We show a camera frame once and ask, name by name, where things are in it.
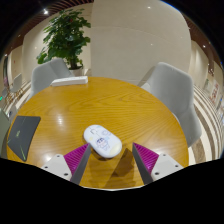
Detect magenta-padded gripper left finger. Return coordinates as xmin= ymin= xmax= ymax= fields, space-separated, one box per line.
xmin=41 ymin=142 xmax=92 ymax=186

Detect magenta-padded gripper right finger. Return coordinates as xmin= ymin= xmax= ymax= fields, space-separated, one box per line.
xmin=131 ymin=142 xmax=184 ymax=185

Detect white printed computer mouse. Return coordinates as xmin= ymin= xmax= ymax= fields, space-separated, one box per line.
xmin=83 ymin=124 xmax=123 ymax=159

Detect black mouse pad green lines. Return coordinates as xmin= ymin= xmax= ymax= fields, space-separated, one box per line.
xmin=6 ymin=115 xmax=42 ymax=163

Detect light grey shell chair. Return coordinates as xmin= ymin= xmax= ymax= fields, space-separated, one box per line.
xmin=30 ymin=58 xmax=73 ymax=99
xmin=139 ymin=61 xmax=203 ymax=148

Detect white power strip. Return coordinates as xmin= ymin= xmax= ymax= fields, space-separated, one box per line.
xmin=50 ymin=75 xmax=89 ymax=88

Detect grey-green chair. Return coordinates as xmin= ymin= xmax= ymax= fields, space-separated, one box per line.
xmin=0 ymin=108 xmax=13 ymax=159

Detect white plant pot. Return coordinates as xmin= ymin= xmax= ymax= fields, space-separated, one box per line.
xmin=69 ymin=65 xmax=84 ymax=77

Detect red and white poster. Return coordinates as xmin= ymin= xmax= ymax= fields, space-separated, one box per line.
xmin=209 ymin=79 xmax=220 ymax=104

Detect small white chair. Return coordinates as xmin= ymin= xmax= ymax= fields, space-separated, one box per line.
xmin=9 ymin=73 xmax=24 ymax=98

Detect green leafy potted plant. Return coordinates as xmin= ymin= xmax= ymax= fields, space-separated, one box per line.
xmin=36 ymin=9 xmax=92 ymax=70

